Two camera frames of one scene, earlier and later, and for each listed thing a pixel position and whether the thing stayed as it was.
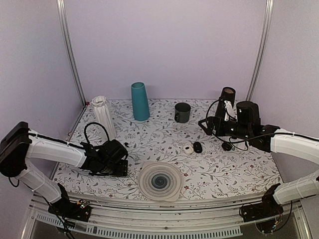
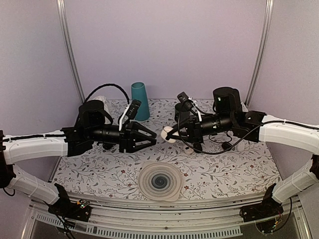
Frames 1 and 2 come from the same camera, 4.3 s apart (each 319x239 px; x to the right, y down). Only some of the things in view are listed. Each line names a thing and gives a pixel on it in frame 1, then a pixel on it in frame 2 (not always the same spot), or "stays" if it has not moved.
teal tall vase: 140,101 stays
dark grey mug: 182,111 stays
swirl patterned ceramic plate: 160,180 stays
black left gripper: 122,170 -> 126,141
